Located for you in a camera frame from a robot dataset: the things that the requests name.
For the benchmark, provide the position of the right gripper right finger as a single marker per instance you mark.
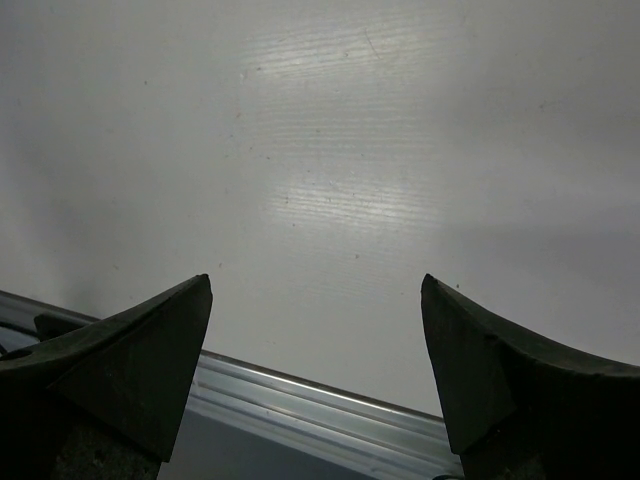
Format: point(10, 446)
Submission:
point(517, 405)

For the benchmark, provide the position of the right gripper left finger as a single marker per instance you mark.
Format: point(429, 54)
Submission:
point(105, 401)

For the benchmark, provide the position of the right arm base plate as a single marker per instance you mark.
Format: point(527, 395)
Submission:
point(19, 334)

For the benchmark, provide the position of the aluminium rail frame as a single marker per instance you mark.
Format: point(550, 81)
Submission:
point(244, 422)

